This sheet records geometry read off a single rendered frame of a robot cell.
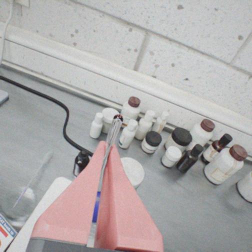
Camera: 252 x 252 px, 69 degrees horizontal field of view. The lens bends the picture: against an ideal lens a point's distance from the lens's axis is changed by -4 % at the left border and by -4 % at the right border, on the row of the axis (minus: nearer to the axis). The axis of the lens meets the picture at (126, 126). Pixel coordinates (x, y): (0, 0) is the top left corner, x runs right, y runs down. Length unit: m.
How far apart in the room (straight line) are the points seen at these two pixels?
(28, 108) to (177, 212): 0.44
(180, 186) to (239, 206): 0.16
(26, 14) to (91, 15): 0.19
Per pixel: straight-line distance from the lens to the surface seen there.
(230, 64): 0.56
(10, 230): 0.34
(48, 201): 0.30
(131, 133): 0.45
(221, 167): 0.51
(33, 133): 0.48
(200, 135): 0.53
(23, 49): 0.64
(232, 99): 0.61
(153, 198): 0.44
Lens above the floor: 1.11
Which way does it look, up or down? 42 degrees down
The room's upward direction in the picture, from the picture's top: 22 degrees clockwise
